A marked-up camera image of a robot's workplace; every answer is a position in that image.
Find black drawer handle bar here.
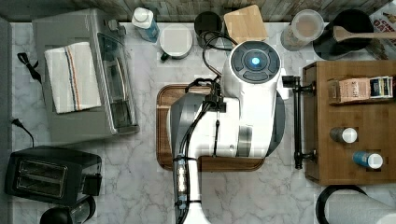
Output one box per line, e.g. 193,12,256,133
282,76,316,170

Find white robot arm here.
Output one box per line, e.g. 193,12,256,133
166,40,280,224

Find wooden cutting board tray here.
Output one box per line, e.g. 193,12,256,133
156,84,264,172

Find white lidded mug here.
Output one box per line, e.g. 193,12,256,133
160,24,192,62

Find black cylindrical canister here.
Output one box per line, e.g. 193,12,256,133
194,11,222,48

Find teal box wooden lid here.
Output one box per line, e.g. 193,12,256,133
224,5,267,44

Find blue bottle white cap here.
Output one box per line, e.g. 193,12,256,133
132,7,160,43

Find silver toaster oven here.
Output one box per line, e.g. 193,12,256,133
33,8,139,146

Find striped white dish towel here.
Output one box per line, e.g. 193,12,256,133
45,42,102,114

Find clear jar white lid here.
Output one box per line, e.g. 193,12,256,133
280,9,324,51

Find wooden tea bag caddy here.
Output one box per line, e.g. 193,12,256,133
327,76,395,105

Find dark grey pepper shaker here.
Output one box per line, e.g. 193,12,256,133
330,127,358,144

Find black round appliance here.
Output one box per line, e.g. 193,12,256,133
39,196,96,224

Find brown tea packets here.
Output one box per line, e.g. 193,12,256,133
339,78,370,103

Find black two-slot toaster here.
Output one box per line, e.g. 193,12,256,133
5,146,102,206

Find wooden spoon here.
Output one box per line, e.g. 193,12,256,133
332,26,396,42

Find paper towel roll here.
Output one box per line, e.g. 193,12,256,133
316,185,396,224

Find black utensil holder pot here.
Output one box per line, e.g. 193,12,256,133
313,9,374,60

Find blue salt shaker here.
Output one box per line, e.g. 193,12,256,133
352,151,384,169

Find colourful tea packets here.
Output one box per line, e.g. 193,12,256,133
370,77,393,99

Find oats box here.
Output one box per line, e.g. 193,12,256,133
366,1,396,60

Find black power cord plug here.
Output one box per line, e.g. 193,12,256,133
11,119,35,147

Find black strap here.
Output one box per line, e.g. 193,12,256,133
16,51,43,84

